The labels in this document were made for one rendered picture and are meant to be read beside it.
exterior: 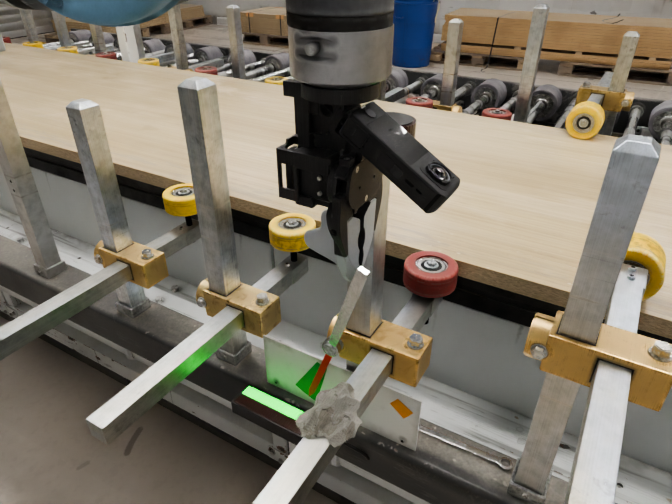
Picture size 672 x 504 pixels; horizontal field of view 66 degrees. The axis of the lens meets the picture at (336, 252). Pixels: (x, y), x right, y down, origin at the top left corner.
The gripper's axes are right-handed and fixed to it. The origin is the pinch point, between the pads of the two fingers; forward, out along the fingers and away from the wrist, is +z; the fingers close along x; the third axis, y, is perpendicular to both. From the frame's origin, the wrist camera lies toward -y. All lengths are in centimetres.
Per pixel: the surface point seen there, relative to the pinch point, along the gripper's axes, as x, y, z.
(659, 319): -25.0, -31.3, 11.4
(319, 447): 11.5, -2.1, 15.0
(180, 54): -115, 143, 10
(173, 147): -39, 69, 11
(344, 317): -1.1, 2.1, 8.0
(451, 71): -115, 30, 4
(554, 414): -5.7, -22.7, 15.1
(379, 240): -7.3, 0.9, 0.1
